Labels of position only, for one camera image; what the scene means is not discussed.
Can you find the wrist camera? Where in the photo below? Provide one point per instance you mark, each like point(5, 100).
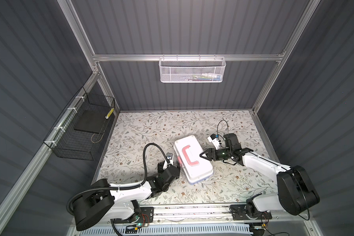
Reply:
point(215, 141)
point(169, 157)

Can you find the black foam pad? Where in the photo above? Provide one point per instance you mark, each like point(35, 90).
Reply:
point(91, 122)

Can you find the yellow tag in cage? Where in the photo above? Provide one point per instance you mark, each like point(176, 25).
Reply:
point(109, 113)

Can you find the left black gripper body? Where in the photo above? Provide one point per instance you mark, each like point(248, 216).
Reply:
point(160, 167)

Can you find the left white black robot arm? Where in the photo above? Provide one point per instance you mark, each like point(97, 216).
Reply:
point(121, 201)

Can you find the black wire cage basket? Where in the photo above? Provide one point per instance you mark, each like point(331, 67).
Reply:
point(65, 142)

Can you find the white blue tool box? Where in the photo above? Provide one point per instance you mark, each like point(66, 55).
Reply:
point(188, 152)

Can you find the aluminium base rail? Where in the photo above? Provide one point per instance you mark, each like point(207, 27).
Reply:
point(191, 211)

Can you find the white vented cable duct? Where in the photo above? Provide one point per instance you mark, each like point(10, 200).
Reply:
point(188, 229)

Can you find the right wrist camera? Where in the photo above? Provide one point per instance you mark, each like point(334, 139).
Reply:
point(215, 141)

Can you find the white wire mesh basket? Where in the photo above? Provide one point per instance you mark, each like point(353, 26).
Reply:
point(191, 70)

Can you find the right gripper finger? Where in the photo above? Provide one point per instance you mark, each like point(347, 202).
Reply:
point(209, 151)
point(207, 156)

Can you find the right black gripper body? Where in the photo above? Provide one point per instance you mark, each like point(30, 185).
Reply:
point(222, 154)

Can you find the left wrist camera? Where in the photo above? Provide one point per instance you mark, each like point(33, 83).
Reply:
point(169, 157)

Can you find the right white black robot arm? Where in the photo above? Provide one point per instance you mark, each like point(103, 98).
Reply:
point(295, 190)

